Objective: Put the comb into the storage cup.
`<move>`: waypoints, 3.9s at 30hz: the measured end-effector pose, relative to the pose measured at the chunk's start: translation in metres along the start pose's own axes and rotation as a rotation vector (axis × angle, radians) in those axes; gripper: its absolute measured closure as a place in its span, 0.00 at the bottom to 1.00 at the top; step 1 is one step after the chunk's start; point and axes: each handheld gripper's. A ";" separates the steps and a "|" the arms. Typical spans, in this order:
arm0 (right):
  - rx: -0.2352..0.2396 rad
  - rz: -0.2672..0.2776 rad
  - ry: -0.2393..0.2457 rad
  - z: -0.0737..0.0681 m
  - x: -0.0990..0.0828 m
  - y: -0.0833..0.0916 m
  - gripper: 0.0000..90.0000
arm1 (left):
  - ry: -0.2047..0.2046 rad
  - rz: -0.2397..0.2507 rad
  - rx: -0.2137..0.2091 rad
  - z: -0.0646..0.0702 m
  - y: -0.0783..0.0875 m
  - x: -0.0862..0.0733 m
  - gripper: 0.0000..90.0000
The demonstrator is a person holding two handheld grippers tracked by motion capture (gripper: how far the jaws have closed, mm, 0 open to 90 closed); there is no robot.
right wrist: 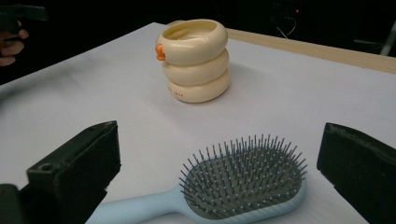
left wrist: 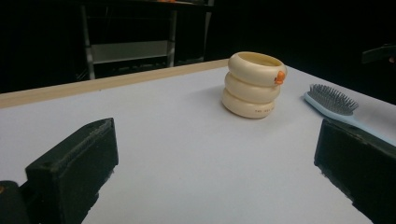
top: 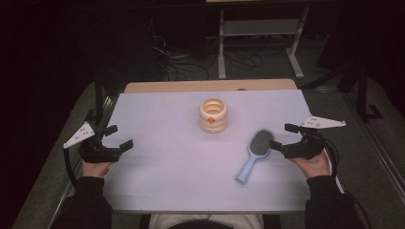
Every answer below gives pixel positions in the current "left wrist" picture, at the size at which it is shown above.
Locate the cream ringed duck holder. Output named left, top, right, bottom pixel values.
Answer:
left=221, top=50, right=288, bottom=119

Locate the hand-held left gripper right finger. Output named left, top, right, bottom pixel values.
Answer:
left=313, top=119, right=396, bottom=224

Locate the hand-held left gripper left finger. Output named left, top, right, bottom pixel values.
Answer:
left=25, top=117, right=120, bottom=224

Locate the light blue hairbrush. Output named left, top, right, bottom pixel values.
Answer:
left=303, top=83, right=396, bottom=147

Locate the white metal desk frame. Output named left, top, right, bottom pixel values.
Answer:
left=78, top=0, right=216, bottom=81

